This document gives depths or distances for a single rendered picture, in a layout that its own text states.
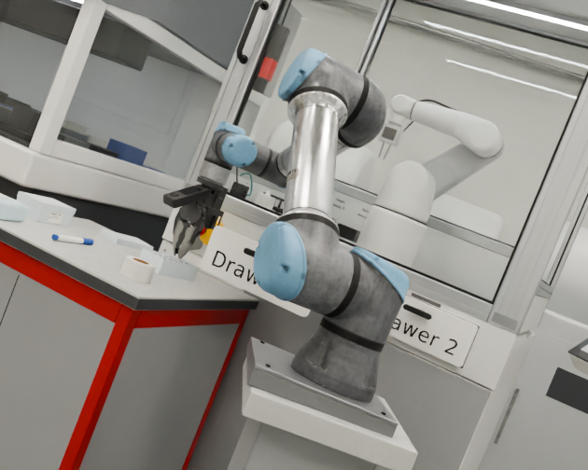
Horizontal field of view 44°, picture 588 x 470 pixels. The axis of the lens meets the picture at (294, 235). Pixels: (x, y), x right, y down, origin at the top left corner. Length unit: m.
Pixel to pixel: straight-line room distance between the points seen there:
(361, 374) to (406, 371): 0.68
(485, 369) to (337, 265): 0.77
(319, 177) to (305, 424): 0.42
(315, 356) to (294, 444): 0.15
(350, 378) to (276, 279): 0.21
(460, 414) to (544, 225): 0.50
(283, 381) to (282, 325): 0.84
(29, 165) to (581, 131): 1.46
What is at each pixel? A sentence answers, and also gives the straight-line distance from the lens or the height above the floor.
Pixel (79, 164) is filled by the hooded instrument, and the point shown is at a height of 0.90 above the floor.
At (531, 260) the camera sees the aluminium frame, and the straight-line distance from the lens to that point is 1.85.
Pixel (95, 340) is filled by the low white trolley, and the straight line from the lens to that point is 1.56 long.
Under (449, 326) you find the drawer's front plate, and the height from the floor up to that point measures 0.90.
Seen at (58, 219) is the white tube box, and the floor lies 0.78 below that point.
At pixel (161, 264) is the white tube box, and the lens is 1.79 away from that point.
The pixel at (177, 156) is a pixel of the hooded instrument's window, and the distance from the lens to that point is 2.74.
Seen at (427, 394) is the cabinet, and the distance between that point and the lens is 1.89.
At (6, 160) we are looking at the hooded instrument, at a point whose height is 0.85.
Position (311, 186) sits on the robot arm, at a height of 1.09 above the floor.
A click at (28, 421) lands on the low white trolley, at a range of 1.68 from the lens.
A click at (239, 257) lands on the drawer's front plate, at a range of 1.68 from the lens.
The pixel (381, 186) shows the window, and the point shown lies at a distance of 1.95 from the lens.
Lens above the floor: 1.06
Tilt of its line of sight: 3 degrees down
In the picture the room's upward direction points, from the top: 22 degrees clockwise
